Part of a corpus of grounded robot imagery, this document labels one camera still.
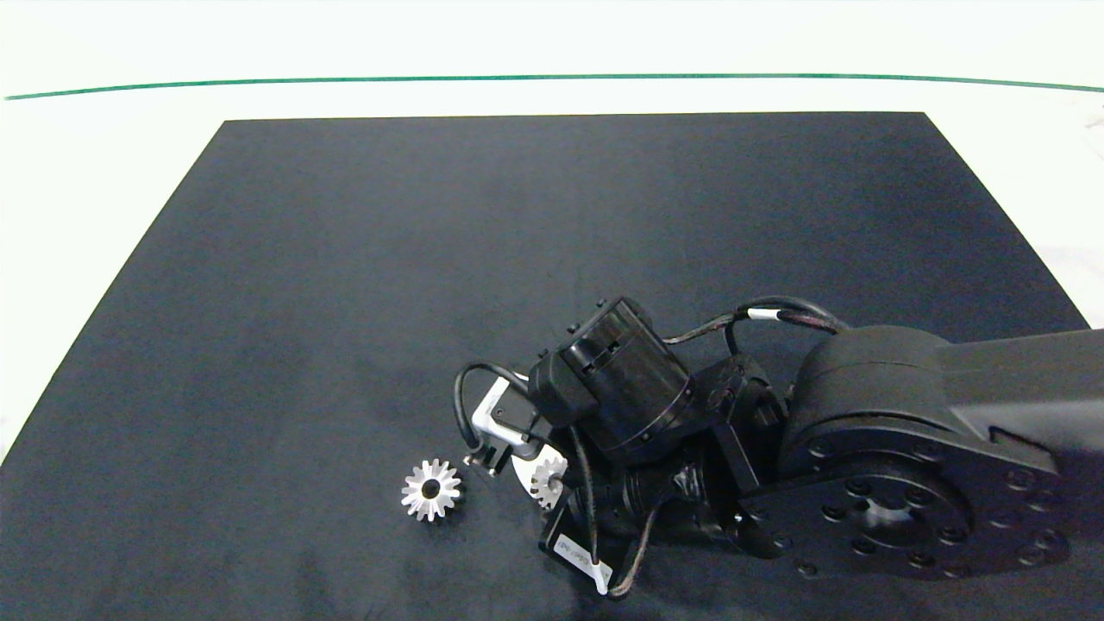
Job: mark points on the larger steel gear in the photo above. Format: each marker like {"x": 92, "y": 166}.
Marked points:
{"x": 445, "y": 494}

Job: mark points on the round white plate with pins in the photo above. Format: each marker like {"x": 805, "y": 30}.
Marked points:
{"x": 523, "y": 470}

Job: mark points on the dark rectangular mat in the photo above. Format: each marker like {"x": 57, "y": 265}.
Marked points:
{"x": 345, "y": 302}

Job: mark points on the small steel gear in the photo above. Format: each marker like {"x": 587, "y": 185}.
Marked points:
{"x": 543, "y": 491}

